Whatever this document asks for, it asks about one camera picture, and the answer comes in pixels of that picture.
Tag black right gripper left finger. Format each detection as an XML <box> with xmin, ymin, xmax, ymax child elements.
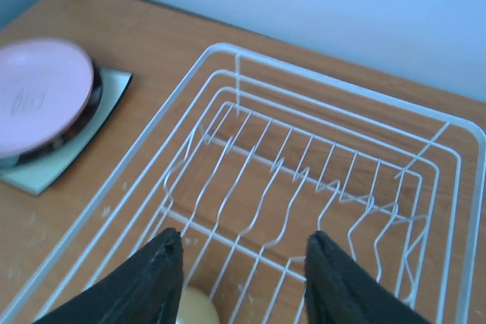
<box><xmin>37</xmin><ymin>228</ymin><xmax>184</xmax><ymax>323</ymax></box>

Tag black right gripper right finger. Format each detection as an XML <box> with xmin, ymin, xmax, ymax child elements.
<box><xmin>305</xmin><ymin>231</ymin><xmax>427</xmax><ymax>323</ymax></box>

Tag yellow mug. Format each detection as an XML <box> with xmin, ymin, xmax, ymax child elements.
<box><xmin>176</xmin><ymin>287</ymin><xmax>220</xmax><ymax>324</ymax></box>

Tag pink plate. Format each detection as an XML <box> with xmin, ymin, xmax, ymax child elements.
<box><xmin>1</xmin><ymin>38</ymin><xmax>94</xmax><ymax>159</ymax></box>

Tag square grey black-edged plate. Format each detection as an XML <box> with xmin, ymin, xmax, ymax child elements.
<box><xmin>1</xmin><ymin>68</ymin><xmax>132</xmax><ymax>195</ymax></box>

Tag dark round plate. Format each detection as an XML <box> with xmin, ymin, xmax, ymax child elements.
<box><xmin>1</xmin><ymin>61</ymin><xmax>103</xmax><ymax>169</ymax></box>

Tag white wire dish rack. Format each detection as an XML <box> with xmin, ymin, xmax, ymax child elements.
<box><xmin>1</xmin><ymin>43</ymin><xmax>485</xmax><ymax>323</ymax></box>

